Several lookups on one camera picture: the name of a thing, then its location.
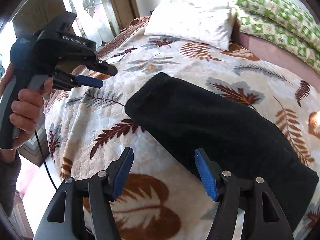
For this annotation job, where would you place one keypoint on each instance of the leaf-print fleece blanket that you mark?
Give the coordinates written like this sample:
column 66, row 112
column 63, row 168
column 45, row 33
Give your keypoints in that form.
column 175, row 62

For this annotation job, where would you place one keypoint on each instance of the person's left forearm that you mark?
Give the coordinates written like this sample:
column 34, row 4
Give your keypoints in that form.
column 8, row 180

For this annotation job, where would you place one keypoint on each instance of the black pants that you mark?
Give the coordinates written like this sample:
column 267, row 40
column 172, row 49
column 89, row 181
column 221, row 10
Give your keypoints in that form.
column 212, row 125

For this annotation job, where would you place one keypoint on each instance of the brown quilted bedspread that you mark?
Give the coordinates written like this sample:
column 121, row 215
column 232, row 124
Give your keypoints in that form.
column 130, row 27

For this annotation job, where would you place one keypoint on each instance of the person's left hand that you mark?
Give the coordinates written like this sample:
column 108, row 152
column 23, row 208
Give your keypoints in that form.
column 27, row 110

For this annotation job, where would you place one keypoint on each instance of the wooden window frame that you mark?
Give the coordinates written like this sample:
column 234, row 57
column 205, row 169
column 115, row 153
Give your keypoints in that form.
column 120, row 0

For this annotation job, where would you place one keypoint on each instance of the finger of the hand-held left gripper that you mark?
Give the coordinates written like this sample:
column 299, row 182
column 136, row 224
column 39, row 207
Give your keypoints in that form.
column 90, row 81
column 107, row 69

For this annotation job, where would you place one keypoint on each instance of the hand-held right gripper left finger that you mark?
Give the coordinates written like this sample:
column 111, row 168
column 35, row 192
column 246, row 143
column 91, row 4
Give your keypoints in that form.
column 122, row 177

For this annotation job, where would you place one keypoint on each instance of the pink bed sheet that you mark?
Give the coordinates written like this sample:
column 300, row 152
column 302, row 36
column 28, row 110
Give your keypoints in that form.
column 270, row 52

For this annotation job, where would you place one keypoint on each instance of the white leaf-print pillow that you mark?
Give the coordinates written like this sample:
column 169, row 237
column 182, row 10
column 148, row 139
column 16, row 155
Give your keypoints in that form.
column 195, row 22

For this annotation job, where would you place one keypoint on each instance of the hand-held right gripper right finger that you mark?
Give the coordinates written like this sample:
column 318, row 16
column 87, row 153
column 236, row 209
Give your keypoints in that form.
column 206, row 175

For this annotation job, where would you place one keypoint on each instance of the green white patterned pillows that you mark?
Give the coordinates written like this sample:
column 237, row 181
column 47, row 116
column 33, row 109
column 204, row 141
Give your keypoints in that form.
column 275, row 17

